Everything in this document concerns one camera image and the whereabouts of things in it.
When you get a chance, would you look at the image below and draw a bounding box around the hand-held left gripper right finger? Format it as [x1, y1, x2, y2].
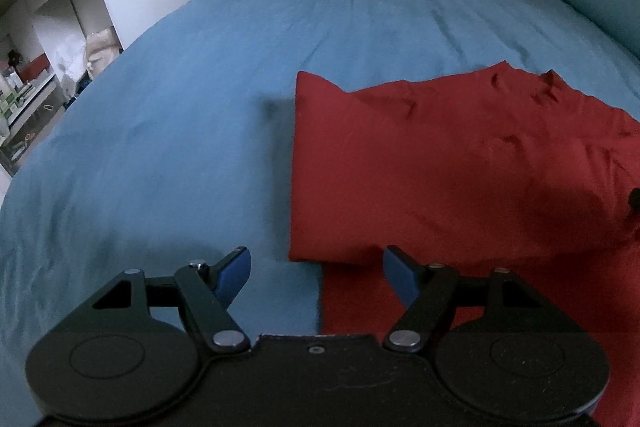
[382, 245, 547, 353]

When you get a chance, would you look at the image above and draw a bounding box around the beige bag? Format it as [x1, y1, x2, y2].
[83, 27, 121, 80]

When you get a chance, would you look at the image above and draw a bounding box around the red garment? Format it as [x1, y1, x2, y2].
[288, 61, 640, 427]

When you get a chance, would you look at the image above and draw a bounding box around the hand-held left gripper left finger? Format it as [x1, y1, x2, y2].
[91, 246, 251, 354]

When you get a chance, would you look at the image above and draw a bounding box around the blue bed sheet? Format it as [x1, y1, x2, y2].
[0, 0, 640, 427]

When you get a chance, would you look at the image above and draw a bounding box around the white shelf unit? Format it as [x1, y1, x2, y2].
[0, 0, 136, 178]

